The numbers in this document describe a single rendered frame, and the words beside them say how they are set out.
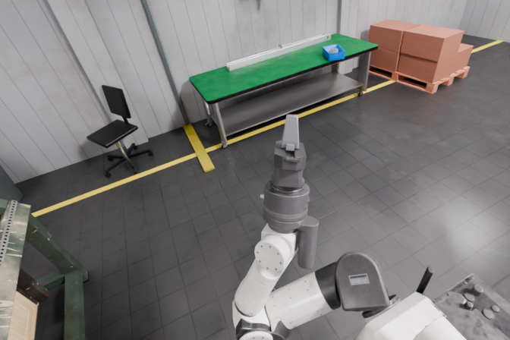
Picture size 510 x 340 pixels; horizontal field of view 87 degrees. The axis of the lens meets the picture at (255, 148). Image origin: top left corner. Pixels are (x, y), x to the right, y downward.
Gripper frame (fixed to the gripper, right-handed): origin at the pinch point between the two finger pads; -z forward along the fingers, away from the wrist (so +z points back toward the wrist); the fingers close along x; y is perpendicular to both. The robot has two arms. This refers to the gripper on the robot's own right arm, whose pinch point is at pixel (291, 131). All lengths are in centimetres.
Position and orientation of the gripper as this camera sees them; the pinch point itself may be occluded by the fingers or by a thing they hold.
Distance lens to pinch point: 49.9
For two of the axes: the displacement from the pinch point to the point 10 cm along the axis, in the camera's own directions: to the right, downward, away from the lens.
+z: -0.4, 9.6, 2.7
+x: -1.1, 2.6, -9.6
